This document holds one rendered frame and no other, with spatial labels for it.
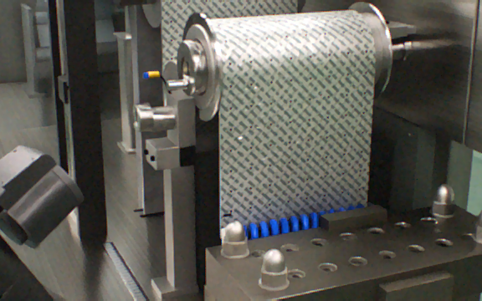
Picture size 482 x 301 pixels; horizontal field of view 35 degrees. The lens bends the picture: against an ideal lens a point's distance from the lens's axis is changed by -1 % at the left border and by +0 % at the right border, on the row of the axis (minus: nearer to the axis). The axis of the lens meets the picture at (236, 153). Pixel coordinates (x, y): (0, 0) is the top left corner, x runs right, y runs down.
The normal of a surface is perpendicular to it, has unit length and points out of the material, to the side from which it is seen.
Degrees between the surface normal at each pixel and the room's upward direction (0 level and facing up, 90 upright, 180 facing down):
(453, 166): 90
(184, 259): 90
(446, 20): 90
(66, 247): 0
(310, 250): 0
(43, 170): 90
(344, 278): 0
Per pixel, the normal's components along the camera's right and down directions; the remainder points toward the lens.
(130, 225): 0.00, -0.95
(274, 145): 0.40, 0.29
